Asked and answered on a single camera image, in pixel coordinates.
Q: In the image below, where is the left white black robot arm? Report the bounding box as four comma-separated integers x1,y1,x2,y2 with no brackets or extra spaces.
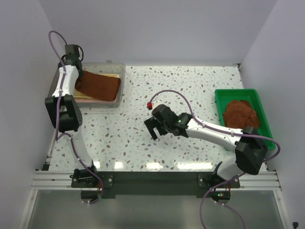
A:
45,44,99,188

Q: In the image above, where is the brown microfibre towel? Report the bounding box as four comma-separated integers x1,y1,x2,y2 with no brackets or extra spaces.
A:
74,70,121,102

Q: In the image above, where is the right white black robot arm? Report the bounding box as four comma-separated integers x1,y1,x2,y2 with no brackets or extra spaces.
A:
144,102,268,187

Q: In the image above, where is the green plastic tray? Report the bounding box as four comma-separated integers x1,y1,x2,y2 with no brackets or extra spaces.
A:
214,89,273,138

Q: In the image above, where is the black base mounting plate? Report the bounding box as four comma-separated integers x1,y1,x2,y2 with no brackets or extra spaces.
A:
71,171,241,199

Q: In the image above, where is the yellow white striped towel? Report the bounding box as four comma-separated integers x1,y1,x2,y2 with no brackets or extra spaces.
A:
73,73,121,101

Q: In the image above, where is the clear grey plastic bin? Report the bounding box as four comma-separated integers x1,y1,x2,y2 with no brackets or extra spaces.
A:
44,62,125,110

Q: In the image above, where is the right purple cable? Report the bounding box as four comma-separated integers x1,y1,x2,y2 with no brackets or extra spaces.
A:
146,89,281,229

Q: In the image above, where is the aluminium rail frame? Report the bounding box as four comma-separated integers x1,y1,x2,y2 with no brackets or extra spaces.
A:
25,153,284,229

